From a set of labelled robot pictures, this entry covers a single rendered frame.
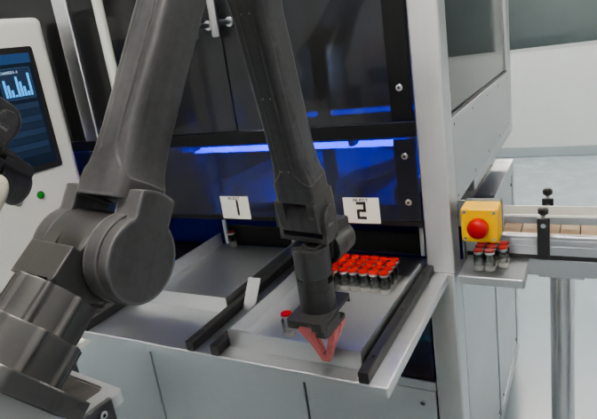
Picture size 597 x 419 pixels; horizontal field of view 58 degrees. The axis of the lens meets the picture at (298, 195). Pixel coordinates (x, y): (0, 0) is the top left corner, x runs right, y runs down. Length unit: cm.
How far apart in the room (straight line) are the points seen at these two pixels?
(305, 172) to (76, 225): 34
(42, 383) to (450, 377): 103
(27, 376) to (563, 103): 551
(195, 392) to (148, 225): 134
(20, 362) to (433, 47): 87
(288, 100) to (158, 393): 137
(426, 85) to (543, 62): 462
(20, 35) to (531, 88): 486
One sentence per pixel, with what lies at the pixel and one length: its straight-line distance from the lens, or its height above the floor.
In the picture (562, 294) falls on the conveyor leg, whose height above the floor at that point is 78.
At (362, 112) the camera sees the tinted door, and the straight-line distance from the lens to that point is 114.
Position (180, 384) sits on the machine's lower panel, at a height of 43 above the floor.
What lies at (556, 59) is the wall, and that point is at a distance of 567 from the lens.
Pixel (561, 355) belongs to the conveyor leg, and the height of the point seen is 63.
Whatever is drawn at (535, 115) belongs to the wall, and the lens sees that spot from 575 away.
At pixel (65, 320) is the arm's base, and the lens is 46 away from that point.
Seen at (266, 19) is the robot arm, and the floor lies 142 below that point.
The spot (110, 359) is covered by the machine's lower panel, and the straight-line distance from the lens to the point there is 198.
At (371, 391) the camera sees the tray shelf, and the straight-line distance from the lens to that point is 88.
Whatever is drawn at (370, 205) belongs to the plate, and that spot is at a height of 103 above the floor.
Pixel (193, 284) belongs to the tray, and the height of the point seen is 88.
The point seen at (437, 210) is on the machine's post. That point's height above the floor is 102.
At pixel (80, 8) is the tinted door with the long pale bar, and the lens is 158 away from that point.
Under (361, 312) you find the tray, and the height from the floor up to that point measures 88.
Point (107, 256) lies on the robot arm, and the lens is 45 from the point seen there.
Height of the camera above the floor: 139
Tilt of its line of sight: 16 degrees down
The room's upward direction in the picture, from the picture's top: 8 degrees counter-clockwise
